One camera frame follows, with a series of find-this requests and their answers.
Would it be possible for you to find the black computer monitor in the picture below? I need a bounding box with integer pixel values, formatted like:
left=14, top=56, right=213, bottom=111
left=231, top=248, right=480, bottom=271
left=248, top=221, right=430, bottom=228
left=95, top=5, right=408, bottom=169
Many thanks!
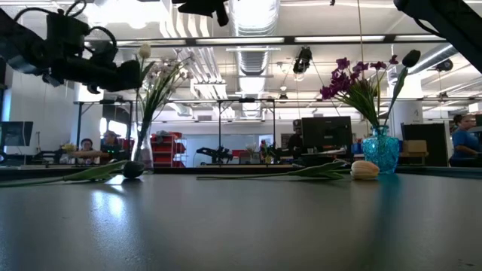
left=300, top=115, right=354, bottom=166

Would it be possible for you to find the person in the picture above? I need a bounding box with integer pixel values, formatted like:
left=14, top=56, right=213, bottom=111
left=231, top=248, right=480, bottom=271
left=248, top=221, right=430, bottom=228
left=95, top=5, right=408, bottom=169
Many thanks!
left=447, top=113, right=482, bottom=169
left=286, top=118, right=304, bottom=161
left=77, top=137, right=97, bottom=165
left=98, top=129, right=127, bottom=163

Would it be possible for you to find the rig light bar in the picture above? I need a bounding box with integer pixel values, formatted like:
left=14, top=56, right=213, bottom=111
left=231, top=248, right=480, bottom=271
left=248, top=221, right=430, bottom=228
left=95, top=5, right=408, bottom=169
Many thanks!
left=84, top=34, right=482, bottom=49

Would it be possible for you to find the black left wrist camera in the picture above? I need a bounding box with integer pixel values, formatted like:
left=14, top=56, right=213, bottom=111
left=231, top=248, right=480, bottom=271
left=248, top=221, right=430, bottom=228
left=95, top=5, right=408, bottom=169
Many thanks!
left=45, top=10, right=91, bottom=50

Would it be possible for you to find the cardboard box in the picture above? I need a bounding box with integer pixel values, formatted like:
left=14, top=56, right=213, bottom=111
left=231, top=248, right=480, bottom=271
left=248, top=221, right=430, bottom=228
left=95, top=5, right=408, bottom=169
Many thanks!
left=401, top=139, right=429, bottom=154

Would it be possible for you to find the dark side monitor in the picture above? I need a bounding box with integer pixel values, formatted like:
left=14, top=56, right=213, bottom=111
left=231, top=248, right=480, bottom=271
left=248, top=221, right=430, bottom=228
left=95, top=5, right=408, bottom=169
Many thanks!
left=0, top=120, right=35, bottom=157

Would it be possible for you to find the red shelf rack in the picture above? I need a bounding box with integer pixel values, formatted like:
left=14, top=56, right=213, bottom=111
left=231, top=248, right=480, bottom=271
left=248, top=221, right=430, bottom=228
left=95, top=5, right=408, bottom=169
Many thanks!
left=150, top=130, right=188, bottom=169

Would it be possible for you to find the black hanging ceiling fixture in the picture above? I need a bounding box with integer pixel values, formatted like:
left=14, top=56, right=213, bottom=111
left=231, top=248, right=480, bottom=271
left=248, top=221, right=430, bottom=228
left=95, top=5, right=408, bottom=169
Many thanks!
left=292, top=47, right=313, bottom=82
left=432, top=59, right=455, bottom=73

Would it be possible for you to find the blue glass vase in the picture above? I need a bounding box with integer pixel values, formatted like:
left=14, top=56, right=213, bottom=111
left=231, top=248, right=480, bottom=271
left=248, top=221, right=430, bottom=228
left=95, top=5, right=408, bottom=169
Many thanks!
left=361, top=125, right=400, bottom=175

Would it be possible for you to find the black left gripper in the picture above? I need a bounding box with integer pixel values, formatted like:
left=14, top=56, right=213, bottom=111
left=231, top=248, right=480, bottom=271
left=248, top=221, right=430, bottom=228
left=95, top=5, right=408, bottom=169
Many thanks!
left=48, top=48, right=143, bottom=93

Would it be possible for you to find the cream artificial tulip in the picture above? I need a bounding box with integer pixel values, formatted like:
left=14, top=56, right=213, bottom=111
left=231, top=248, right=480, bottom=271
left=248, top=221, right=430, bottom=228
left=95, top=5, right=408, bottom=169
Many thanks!
left=195, top=160, right=380, bottom=181

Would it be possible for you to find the black table mat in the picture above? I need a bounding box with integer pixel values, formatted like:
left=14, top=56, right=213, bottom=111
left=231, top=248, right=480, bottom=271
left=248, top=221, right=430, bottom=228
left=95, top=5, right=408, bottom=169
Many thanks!
left=0, top=171, right=482, bottom=271

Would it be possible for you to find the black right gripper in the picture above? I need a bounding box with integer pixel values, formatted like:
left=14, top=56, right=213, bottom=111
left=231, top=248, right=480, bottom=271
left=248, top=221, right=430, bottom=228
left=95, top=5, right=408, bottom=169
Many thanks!
left=172, top=0, right=230, bottom=28

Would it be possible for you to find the black panel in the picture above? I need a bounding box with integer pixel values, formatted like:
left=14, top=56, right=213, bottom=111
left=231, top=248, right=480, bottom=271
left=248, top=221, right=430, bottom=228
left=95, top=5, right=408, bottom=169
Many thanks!
left=400, top=122, right=448, bottom=169

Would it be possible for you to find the clear glass vase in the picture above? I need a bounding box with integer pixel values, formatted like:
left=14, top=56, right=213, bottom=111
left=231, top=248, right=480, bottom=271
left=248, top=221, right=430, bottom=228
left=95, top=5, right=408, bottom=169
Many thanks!
left=130, top=122, right=154, bottom=171

